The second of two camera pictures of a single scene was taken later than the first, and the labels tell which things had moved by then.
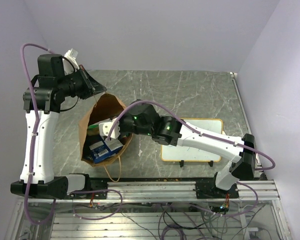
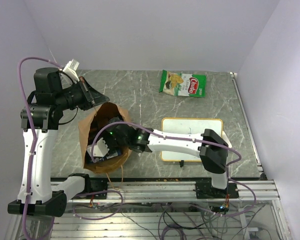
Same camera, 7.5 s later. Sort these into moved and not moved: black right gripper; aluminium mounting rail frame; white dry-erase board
Moved: black right gripper
Not moved: white dry-erase board; aluminium mounting rail frame
